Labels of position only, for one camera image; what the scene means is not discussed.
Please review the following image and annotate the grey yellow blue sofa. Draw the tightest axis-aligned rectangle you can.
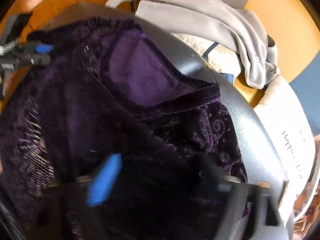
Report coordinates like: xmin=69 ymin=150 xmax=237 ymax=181
xmin=105 ymin=0 xmax=320 ymax=135

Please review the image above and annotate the grey garment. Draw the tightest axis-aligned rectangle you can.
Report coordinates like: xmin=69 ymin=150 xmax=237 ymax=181
xmin=135 ymin=0 xmax=282 ymax=89

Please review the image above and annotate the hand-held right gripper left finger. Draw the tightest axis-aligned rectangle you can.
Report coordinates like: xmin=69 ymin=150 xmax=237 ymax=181
xmin=37 ymin=153 xmax=123 ymax=230

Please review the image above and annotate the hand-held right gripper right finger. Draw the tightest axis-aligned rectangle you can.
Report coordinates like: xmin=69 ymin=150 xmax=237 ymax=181
xmin=200 ymin=155 xmax=282 ymax=227

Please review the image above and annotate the dark purple velvet garment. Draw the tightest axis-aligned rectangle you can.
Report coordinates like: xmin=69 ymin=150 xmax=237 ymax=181
xmin=0 ymin=17 xmax=248 ymax=240

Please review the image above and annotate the white deer print pillow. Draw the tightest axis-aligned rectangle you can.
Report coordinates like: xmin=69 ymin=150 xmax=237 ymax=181
xmin=172 ymin=32 xmax=317 ymax=227

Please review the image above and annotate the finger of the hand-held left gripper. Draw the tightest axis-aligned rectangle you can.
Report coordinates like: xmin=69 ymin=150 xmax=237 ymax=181
xmin=29 ymin=54 xmax=52 ymax=67
xmin=26 ymin=31 xmax=55 ymax=55

